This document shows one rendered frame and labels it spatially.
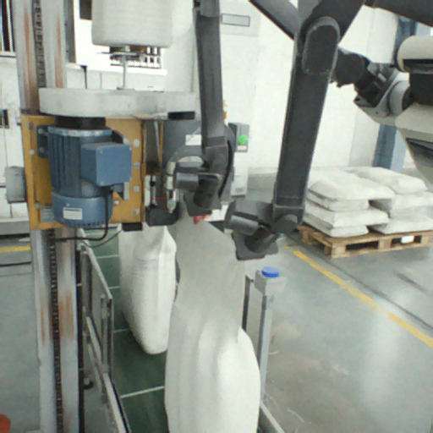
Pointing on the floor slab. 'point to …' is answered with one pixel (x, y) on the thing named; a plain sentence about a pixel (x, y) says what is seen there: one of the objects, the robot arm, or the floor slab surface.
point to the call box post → (264, 339)
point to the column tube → (65, 263)
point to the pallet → (336, 249)
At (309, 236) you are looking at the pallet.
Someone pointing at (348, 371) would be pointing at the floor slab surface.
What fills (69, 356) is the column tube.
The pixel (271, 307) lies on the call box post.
